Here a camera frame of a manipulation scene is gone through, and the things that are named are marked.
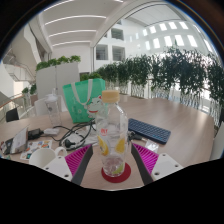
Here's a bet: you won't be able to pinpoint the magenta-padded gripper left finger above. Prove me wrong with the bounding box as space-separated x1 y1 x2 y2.
44 143 95 186

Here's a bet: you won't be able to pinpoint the dark blue keyboard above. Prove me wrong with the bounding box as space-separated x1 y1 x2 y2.
127 117 172 145

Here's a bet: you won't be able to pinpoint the green tote bag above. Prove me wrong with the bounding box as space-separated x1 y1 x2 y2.
62 78 107 124

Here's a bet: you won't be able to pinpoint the ceiling light strips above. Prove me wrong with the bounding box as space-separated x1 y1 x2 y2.
44 0 124 48

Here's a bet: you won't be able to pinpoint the black charger block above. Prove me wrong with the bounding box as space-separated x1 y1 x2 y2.
27 128 43 140

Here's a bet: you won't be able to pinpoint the clear plastic wrapper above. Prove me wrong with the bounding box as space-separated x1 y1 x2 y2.
143 139 160 154

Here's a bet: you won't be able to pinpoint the white paper cup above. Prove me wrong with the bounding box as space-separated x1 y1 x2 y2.
28 146 68 169

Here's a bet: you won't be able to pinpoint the clear plastic bottle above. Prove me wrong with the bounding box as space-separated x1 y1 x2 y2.
94 89 129 178

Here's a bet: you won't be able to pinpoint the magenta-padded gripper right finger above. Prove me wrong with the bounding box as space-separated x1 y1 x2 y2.
130 142 185 186

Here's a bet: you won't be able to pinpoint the black office chair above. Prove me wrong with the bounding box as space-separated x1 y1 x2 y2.
4 107 20 123

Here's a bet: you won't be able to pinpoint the row of green potted trees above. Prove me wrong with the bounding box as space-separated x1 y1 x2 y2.
79 46 224 128

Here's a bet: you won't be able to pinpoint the white planter cabinet with plants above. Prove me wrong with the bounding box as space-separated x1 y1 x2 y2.
34 54 82 101

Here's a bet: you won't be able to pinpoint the black tangled cables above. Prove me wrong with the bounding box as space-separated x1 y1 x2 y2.
49 120 98 151

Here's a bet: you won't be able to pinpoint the flat round red coaster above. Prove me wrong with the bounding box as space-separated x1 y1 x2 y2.
101 162 132 184

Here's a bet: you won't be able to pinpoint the clear tumbler with white lid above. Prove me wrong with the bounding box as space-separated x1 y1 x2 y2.
44 88 63 128

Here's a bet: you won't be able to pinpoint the colourful sticker sheet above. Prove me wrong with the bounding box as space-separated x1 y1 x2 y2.
19 139 54 161

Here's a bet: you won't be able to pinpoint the small potted plants by railing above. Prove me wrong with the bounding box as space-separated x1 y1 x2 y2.
21 83 38 105

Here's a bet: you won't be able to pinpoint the black notebook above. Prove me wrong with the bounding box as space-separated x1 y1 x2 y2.
1 137 14 155

